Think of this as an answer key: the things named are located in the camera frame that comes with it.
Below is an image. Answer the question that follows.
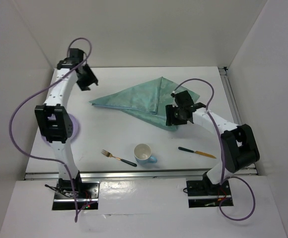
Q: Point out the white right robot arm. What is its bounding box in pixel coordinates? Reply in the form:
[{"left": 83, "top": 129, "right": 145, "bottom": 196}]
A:
[{"left": 165, "top": 103, "right": 260, "bottom": 194}]

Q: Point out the gold fork dark handle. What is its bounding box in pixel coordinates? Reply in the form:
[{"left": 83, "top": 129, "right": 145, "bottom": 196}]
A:
[{"left": 101, "top": 149, "right": 137, "bottom": 167}]

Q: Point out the aluminium frame rail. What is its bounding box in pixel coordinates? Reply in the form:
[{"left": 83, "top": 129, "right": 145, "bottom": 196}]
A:
[
  {"left": 24, "top": 167, "right": 259, "bottom": 181},
  {"left": 218, "top": 67, "right": 260, "bottom": 173}
]

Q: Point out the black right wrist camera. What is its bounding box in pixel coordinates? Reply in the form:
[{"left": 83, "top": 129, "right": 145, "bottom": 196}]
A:
[{"left": 174, "top": 90, "right": 194, "bottom": 108}]

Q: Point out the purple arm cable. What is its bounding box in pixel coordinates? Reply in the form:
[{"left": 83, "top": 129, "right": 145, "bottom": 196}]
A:
[
  {"left": 8, "top": 37, "right": 93, "bottom": 223},
  {"left": 172, "top": 78, "right": 256, "bottom": 221}
]

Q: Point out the gold knife dark handle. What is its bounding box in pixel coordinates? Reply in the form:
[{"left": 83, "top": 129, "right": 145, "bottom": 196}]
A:
[{"left": 178, "top": 147, "right": 216, "bottom": 159}]

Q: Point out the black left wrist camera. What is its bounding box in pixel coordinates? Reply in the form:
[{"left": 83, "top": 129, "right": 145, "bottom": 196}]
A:
[{"left": 67, "top": 48, "right": 84, "bottom": 61}]

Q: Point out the lavender plastic plate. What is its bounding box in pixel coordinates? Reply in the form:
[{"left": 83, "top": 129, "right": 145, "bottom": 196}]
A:
[{"left": 41, "top": 114, "right": 80, "bottom": 147}]

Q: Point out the light blue ceramic mug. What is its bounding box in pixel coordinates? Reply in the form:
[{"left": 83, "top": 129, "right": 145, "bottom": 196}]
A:
[{"left": 134, "top": 143, "right": 157, "bottom": 166}]

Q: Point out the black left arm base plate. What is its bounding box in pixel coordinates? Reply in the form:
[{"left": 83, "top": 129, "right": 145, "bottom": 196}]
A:
[{"left": 45, "top": 181, "right": 100, "bottom": 211}]

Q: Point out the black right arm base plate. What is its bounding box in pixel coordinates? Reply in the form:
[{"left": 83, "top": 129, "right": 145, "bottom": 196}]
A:
[{"left": 183, "top": 180, "right": 233, "bottom": 208}]

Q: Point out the aluminium front frame rail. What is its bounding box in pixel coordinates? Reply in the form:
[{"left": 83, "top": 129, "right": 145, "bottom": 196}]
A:
[{"left": 24, "top": 167, "right": 259, "bottom": 181}]

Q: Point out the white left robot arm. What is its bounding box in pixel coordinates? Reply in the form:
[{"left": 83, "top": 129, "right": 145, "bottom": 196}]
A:
[{"left": 35, "top": 56, "right": 98, "bottom": 198}]

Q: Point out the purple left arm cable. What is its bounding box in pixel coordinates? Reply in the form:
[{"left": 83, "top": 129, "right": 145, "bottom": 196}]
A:
[{"left": 8, "top": 37, "right": 93, "bottom": 223}]

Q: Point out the aluminium right frame rail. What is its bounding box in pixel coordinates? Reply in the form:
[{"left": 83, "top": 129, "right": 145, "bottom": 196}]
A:
[{"left": 218, "top": 67, "right": 260, "bottom": 173}]

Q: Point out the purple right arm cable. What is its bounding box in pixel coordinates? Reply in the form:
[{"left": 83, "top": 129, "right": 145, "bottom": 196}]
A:
[{"left": 172, "top": 78, "right": 256, "bottom": 221}]

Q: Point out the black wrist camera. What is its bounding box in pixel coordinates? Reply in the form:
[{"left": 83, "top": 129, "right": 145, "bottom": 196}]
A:
[
  {"left": 174, "top": 90, "right": 194, "bottom": 108},
  {"left": 67, "top": 48, "right": 84, "bottom": 61}
]

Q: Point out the teal green cloth napkin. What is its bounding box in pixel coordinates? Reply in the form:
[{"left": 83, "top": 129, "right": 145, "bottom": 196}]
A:
[{"left": 88, "top": 76, "right": 200, "bottom": 132}]

